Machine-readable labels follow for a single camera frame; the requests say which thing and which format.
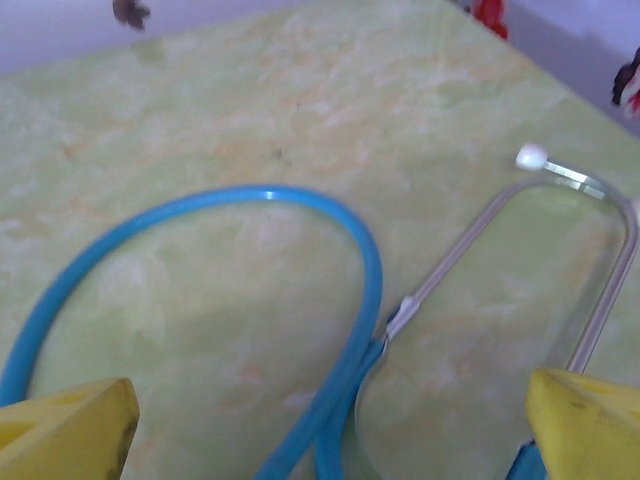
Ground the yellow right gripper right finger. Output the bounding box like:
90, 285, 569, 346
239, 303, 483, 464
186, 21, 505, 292
524, 367, 640, 480

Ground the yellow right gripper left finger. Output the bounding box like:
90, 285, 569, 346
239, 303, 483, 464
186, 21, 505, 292
0, 377, 141, 480

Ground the blue stethoscope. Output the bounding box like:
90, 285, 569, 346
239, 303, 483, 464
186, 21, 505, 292
0, 142, 640, 480

